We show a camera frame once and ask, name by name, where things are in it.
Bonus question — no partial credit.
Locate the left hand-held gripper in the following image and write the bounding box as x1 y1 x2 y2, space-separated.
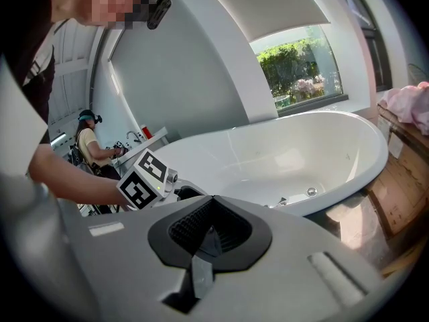
116 148 206 211

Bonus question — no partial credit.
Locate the white bathtub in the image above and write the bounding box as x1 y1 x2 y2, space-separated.
147 110 389 217

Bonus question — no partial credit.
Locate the person's black printed t-shirt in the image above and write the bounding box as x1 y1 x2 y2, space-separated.
0 0 58 144

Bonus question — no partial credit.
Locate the white vanity cabinet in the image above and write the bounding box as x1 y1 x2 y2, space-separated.
113 125 168 180

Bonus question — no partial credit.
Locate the dark window frame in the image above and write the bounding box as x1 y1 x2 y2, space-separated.
361 25 393 92

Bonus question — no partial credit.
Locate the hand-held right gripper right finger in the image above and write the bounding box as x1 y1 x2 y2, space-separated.
200 195 383 322

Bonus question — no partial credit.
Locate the garden window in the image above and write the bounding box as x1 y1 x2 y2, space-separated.
256 25 345 110

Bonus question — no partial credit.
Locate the pink cloth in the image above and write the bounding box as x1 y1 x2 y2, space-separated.
381 81 429 136

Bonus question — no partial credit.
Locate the plain cardboard box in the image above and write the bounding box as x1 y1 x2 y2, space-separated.
365 104 429 244

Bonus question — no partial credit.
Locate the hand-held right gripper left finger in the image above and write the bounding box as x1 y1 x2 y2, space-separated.
56 195 214 322

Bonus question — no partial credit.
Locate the person's left forearm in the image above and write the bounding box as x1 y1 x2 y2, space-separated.
28 142 135 211

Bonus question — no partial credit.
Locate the black head camera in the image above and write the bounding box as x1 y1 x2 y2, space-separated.
146 0 172 30

